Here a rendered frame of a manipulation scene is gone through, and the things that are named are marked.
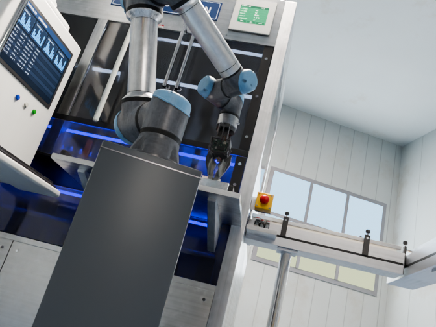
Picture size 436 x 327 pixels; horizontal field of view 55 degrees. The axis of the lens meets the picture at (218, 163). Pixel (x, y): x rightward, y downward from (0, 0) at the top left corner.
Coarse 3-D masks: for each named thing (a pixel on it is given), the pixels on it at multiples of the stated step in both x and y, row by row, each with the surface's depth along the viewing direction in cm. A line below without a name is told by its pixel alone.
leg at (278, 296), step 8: (280, 248) 187; (280, 256) 189; (288, 256) 187; (280, 264) 187; (288, 264) 187; (280, 272) 185; (280, 280) 184; (280, 288) 182; (272, 296) 183; (280, 296) 181; (272, 304) 181; (280, 304) 180; (272, 312) 179; (280, 312) 180; (272, 320) 178
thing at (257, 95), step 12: (264, 48) 213; (264, 60) 210; (264, 72) 208; (264, 84) 205; (252, 96) 203; (252, 108) 200; (252, 120) 198; (252, 132) 196; (240, 144) 194; (240, 156) 191; (240, 168) 189; (240, 180) 187
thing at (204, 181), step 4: (200, 180) 148; (204, 180) 148; (208, 180) 148; (212, 180) 148; (216, 180) 148; (200, 184) 148; (204, 184) 147; (208, 184) 147; (212, 184) 147; (216, 184) 147; (220, 184) 147; (224, 184) 147; (228, 184) 148; (220, 188) 146; (224, 188) 146
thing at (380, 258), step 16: (272, 224) 189; (288, 224) 192; (304, 224) 191; (256, 240) 187; (272, 240) 187; (288, 240) 186; (304, 240) 186; (320, 240) 185; (336, 240) 185; (352, 240) 193; (368, 240) 183; (304, 256) 193; (320, 256) 185; (336, 256) 182; (352, 256) 182; (368, 256) 181; (384, 256) 181; (400, 256) 180; (384, 272) 183; (400, 272) 178
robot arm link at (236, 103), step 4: (236, 96) 155; (240, 96) 156; (244, 96) 158; (232, 100) 153; (236, 100) 154; (240, 100) 156; (228, 104) 152; (232, 104) 153; (236, 104) 154; (240, 104) 155; (220, 108) 154; (224, 108) 154; (228, 108) 153; (232, 108) 153; (236, 108) 154; (240, 108) 155; (220, 112) 155; (224, 112) 153; (228, 112) 152; (232, 112) 153; (236, 112) 153; (240, 112) 156; (236, 116) 153
